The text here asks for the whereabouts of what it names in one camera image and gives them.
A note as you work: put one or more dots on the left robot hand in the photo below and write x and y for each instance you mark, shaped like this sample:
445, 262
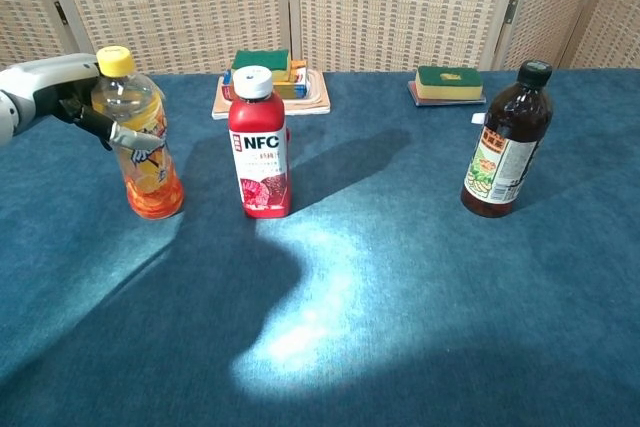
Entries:
45, 82

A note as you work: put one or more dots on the yellow-capped iced tea bottle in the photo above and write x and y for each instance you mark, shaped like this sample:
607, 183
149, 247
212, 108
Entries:
150, 187

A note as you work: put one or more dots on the dark brown tea bottle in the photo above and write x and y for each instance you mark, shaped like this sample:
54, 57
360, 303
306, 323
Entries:
500, 162

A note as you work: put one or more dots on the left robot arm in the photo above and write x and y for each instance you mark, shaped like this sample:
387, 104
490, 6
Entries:
5, 122

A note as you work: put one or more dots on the woven folding screen panel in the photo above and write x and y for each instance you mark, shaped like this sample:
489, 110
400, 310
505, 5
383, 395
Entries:
400, 7
550, 7
615, 22
200, 7
25, 22

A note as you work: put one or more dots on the dark metal screen hinge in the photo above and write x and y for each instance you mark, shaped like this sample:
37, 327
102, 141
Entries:
60, 12
510, 11

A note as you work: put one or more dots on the green yellow sponge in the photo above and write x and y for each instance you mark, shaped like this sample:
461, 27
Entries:
450, 87
260, 58

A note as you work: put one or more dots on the red NFC juice bottle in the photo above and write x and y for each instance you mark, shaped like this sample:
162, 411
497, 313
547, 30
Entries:
260, 147

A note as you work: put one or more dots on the orange blue small box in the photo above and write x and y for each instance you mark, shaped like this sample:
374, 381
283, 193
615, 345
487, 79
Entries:
295, 82

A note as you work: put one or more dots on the beige tray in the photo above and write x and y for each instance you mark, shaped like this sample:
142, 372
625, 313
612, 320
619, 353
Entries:
310, 102

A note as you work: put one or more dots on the blue tablecloth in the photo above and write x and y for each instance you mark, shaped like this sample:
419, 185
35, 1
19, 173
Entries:
380, 297

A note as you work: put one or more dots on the small white tag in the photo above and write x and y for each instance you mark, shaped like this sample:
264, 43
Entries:
477, 118

